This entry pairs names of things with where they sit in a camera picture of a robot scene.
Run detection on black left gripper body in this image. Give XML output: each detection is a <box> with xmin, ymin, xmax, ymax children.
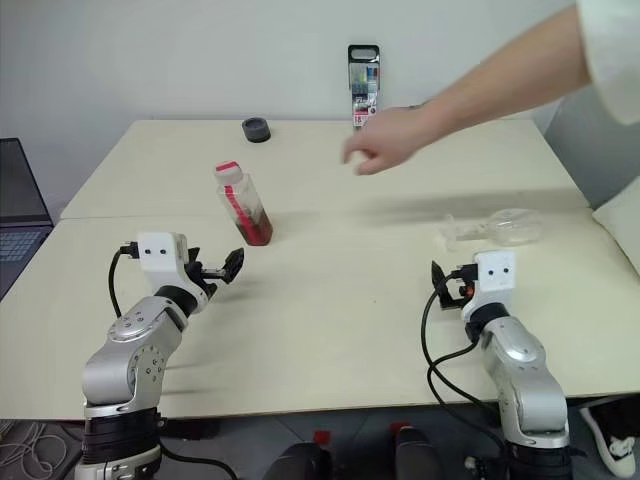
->
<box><xmin>182</xmin><ymin>248</ymin><xmax>227</xmax><ymax>302</ymax></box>

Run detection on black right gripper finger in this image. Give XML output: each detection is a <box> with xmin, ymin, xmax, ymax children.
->
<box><xmin>430</xmin><ymin>259</ymin><xmax>447</xmax><ymax>302</ymax></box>

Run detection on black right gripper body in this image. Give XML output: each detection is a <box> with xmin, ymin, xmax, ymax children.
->
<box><xmin>439</xmin><ymin>264</ymin><xmax>477</xmax><ymax>309</ymax></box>

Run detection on bottle with red liquid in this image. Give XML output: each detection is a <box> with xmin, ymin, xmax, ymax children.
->
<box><xmin>214</xmin><ymin>168</ymin><xmax>275</xmax><ymax>248</ymax></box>

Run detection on person's bare hand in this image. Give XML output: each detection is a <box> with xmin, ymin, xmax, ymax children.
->
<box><xmin>340</xmin><ymin>106</ymin><xmax>432</xmax><ymax>177</ymax></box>

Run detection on dark rounded shape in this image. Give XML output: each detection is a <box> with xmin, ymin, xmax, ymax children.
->
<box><xmin>261</xmin><ymin>441</ymin><xmax>335</xmax><ymax>480</ymax></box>
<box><xmin>394</xmin><ymin>426</ymin><xmax>447</xmax><ymax>480</ymax></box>

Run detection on white cushion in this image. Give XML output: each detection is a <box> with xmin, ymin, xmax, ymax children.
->
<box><xmin>591</xmin><ymin>174</ymin><xmax>640</xmax><ymax>281</ymax></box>

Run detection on dark grey laptop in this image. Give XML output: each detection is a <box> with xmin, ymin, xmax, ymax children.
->
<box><xmin>0</xmin><ymin>137</ymin><xmax>54</xmax><ymax>302</ymax></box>

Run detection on marker pen pack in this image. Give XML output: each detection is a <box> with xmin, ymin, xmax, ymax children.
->
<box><xmin>346</xmin><ymin>44</ymin><xmax>382</xmax><ymax>129</ymax></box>

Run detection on white sleeve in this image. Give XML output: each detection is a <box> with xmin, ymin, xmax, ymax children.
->
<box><xmin>574</xmin><ymin>0</ymin><xmax>640</xmax><ymax>127</ymax></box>

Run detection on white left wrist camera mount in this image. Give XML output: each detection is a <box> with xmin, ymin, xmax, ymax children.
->
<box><xmin>135</xmin><ymin>231</ymin><xmax>191</xmax><ymax>292</ymax></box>

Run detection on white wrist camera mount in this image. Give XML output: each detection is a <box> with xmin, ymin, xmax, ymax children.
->
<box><xmin>135</xmin><ymin>231</ymin><xmax>191</xmax><ymax>292</ymax></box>
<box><xmin>460</xmin><ymin>250</ymin><xmax>517</xmax><ymax>322</ymax></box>

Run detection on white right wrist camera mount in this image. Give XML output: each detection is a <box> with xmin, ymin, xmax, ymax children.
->
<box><xmin>460</xmin><ymin>250</ymin><xmax>517</xmax><ymax>322</ymax></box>

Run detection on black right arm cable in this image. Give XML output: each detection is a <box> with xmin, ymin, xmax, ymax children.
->
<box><xmin>421</xmin><ymin>288</ymin><xmax>507</xmax><ymax>454</ymax></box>

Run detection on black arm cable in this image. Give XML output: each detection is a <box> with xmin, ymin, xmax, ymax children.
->
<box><xmin>107</xmin><ymin>241</ymin><xmax>142</xmax><ymax>319</ymax></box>
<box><xmin>421</xmin><ymin>288</ymin><xmax>507</xmax><ymax>454</ymax></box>

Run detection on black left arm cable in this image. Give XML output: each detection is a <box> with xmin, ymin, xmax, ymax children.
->
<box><xmin>107</xmin><ymin>241</ymin><xmax>142</xmax><ymax>319</ymax></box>

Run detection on black cable under table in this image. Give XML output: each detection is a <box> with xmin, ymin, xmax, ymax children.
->
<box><xmin>158</xmin><ymin>438</ymin><xmax>237</xmax><ymax>480</ymax></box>

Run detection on white floor cables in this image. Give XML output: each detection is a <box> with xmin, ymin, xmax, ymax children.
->
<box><xmin>0</xmin><ymin>418</ymin><xmax>77</xmax><ymax>480</ymax></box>

